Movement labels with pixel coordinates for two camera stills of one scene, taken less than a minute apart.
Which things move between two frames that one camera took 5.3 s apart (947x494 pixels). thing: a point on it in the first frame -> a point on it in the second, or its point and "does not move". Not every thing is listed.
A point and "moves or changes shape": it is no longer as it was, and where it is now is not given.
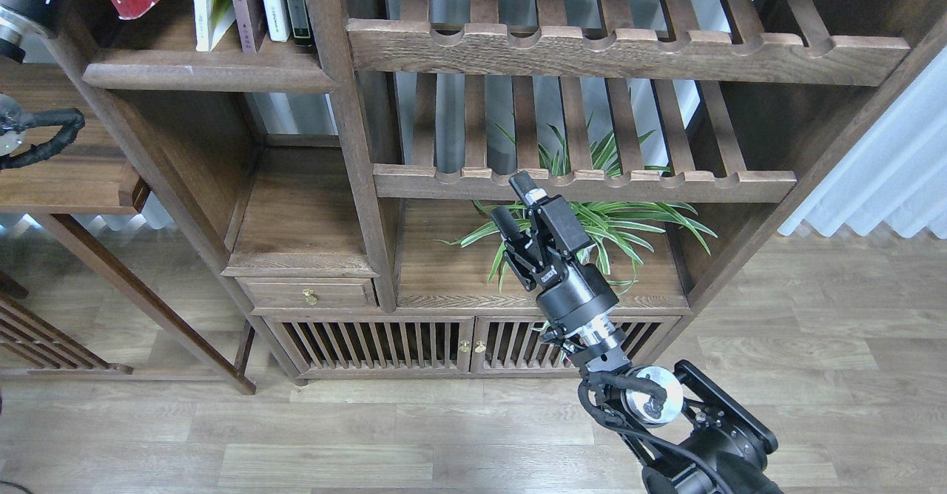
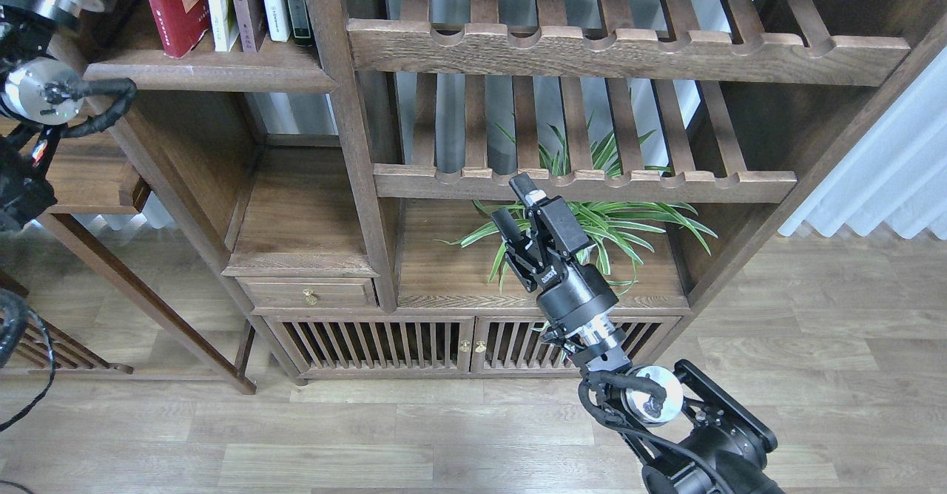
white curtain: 895,174 does not move
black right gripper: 570,295 does not move
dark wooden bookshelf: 347,127 does not move
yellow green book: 213,3 moves or changes shape
